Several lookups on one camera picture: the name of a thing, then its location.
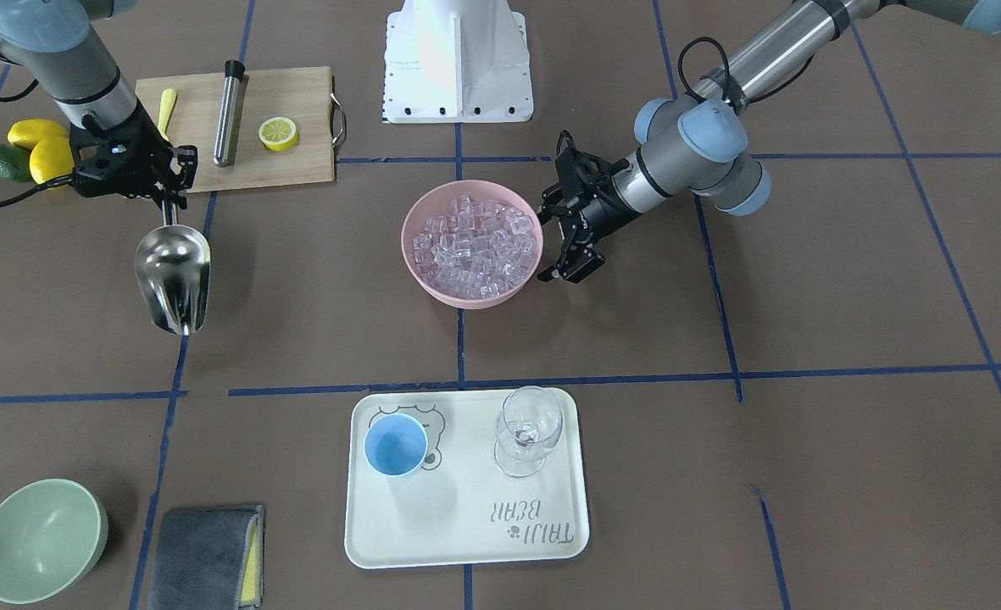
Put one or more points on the yellow plastic knife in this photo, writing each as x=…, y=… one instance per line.
x=167, y=101

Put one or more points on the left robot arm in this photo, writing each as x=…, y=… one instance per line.
x=695, y=142

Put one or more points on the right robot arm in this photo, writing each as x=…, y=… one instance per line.
x=56, y=42

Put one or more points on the lemon half slice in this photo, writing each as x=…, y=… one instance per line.
x=279, y=134

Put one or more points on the green ceramic bowl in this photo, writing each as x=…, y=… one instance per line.
x=52, y=533

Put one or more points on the yellow lemon back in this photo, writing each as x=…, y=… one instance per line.
x=26, y=133

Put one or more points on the cream serving tray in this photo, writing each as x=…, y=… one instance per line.
x=457, y=506

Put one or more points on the yellow lemon front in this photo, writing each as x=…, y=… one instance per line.
x=51, y=158

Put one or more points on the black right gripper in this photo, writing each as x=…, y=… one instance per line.
x=146, y=149

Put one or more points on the grey folded cloth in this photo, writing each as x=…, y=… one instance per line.
x=210, y=558

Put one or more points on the pink bowl of ice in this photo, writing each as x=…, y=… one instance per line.
x=471, y=243

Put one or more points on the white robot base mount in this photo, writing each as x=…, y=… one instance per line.
x=456, y=62

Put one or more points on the clear wine glass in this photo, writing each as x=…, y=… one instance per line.
x=527, y=430

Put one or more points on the yellow lemon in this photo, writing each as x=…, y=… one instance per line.
x=26, y=133
x=51, y=158

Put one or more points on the steel cylinder muddler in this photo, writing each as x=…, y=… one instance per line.
x=230, y=113

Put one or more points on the blue plastic cup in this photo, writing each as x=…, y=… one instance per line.
x=396, y=445

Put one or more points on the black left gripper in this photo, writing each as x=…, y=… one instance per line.
x=606, y=207

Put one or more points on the wooden cutting board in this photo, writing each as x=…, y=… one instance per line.
x=302, y=94

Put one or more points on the green avocado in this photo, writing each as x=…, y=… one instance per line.
x=14, y=164

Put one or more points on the metal ice scoop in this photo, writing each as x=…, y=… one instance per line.
x=172, y=265

